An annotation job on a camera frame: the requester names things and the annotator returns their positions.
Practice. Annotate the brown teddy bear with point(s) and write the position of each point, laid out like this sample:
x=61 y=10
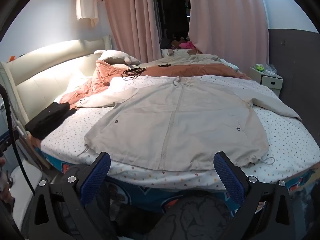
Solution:
x=175 y=44

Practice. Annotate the orange quilt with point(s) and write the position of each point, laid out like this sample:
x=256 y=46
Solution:
x=100 y=80

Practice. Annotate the white nightstand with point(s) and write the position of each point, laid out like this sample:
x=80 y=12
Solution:
x=267 y=82

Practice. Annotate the cream padded headboard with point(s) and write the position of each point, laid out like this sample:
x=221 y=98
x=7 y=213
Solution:
x=45 y=67

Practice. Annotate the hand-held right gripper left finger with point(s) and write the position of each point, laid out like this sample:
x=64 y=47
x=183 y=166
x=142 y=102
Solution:
x=96 y=177

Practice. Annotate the cream hanging garment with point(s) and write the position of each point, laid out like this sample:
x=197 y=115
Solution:
x=86 y=2

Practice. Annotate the white plush toy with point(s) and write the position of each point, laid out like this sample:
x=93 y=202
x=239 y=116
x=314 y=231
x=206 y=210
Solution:
x=117 y=56

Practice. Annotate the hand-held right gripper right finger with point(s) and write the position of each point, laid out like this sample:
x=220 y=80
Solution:
x=228 y=177

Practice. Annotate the cream crumpled blanket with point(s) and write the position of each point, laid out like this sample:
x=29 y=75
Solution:
x=195 y=58

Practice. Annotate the white dotted bed sheet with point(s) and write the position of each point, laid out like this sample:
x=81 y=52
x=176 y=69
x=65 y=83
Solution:
x=287 y=140

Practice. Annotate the green small item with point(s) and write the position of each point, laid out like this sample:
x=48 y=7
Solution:
x=260 y=68

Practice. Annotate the pink curtain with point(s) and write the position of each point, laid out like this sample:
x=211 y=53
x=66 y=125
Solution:
x=225 y=17
x=132 y=17

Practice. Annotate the beige zip jacket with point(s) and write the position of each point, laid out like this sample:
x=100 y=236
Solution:
x=175 y=120

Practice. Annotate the blue cartoon printed bedsheet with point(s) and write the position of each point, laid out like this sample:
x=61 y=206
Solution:
x=150 y=192

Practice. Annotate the small black clip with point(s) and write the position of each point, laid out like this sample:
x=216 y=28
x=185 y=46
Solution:
x=164 y=65

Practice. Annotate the pink plush toy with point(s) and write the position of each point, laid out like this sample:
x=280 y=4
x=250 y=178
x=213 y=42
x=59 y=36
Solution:
x=187 y=45

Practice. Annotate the black folded clothes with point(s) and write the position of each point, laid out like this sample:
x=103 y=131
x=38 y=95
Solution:
x=48 y=120

